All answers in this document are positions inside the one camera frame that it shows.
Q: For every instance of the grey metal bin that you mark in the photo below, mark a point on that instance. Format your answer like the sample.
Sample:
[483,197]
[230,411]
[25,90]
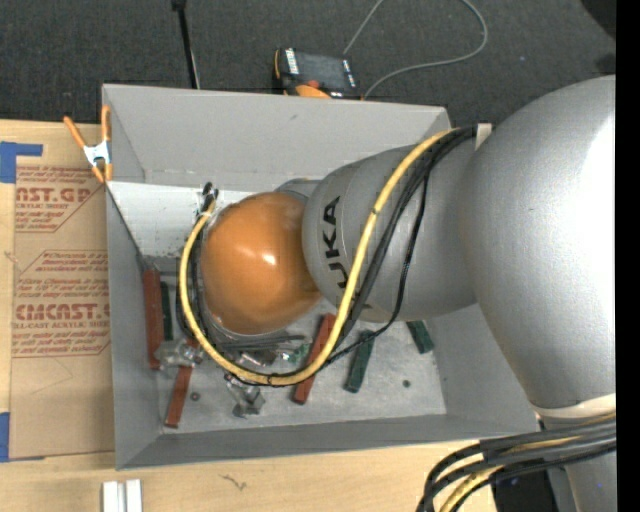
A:
[280,135]

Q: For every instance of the brown cardboard board, red print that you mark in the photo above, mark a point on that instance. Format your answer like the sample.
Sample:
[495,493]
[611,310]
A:
[55,380]

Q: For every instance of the dark green flat block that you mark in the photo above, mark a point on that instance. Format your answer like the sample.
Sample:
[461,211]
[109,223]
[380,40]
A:
[360,364]
[421,337]
[167,312]

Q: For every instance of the red-brown flat block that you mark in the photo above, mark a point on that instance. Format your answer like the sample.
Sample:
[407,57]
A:
[179,395]
[153,320]
[309,372]

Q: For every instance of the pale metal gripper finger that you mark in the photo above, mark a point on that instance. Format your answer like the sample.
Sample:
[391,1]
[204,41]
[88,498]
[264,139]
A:
[246,400]
[176,354]

